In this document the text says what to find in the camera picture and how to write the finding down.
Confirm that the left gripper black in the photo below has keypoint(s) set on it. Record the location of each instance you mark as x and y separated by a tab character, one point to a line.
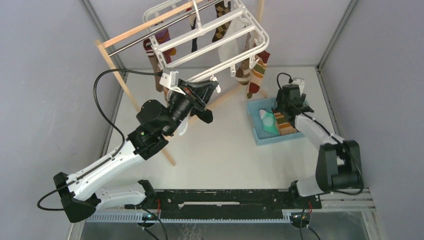
202	91

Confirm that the white plastic sock hanger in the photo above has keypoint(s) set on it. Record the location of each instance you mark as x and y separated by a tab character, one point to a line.
191	38

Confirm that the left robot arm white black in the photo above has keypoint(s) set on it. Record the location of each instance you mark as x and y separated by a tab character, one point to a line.
83	193

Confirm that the white sock black stripes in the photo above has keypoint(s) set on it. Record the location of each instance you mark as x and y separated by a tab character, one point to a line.
183	126

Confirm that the blue plastic basket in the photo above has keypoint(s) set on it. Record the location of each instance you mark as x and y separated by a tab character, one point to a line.
260	135

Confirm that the green white sock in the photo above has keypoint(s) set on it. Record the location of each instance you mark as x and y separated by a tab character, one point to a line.
269	123

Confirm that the maroon striped tan sock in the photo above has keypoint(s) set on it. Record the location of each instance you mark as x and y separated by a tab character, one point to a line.
147	45

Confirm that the dark argyle sock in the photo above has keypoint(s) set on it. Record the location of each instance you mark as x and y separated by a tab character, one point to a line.
221	8

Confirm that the metal rack rod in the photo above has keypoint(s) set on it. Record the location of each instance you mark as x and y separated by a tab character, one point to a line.
153	32

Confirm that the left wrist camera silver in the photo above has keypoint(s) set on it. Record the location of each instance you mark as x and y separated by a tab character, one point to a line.
170	80

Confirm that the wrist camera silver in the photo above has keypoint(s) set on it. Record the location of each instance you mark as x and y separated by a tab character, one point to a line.
300	82
170	80

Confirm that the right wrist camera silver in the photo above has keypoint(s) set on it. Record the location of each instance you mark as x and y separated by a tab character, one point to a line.
300	82

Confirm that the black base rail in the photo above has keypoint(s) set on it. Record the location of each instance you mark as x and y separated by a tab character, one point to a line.
228	204

